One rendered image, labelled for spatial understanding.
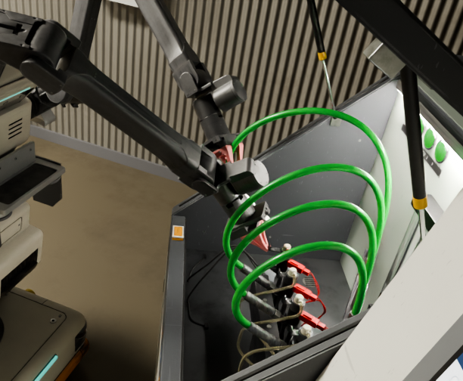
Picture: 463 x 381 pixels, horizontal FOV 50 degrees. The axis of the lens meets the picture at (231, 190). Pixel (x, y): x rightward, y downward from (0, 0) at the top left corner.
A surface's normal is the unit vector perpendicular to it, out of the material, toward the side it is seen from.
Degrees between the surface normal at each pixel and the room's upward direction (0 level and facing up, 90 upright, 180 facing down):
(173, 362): 0
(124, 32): 90
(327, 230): 90
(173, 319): 0
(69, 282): 0
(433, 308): 76
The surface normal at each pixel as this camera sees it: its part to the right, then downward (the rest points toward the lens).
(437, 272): -0.92, -0.29
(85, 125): -0.32, 0.46
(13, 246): 0.28, -0.79
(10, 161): 0.93, 0.29
